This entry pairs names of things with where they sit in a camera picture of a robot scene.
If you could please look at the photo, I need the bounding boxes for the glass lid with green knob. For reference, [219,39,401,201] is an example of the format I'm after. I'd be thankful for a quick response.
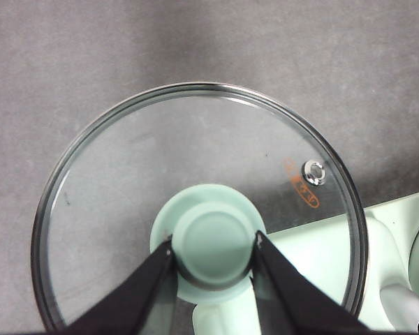
[30,82,368,335]

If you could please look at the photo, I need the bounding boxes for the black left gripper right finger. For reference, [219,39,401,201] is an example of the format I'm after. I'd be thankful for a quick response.
[252,230,378,335]

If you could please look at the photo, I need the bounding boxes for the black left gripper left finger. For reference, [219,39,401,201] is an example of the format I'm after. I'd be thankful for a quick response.
[61,235,177,335]

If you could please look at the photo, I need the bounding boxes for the silver griddle cover handle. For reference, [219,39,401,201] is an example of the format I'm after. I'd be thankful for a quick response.
[380,284,419,335]

